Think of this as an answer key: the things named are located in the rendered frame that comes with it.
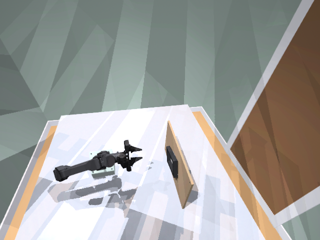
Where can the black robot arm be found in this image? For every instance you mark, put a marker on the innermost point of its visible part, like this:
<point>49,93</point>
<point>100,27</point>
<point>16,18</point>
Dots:
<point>100,161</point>

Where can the black picture frame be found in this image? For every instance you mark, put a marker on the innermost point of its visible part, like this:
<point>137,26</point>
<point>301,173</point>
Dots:
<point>172,161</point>

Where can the brown flat board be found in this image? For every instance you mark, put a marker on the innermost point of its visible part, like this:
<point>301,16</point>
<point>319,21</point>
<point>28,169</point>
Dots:
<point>183,181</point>

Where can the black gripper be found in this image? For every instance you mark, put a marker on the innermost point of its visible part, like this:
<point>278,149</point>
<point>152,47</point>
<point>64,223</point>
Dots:
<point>128,148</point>

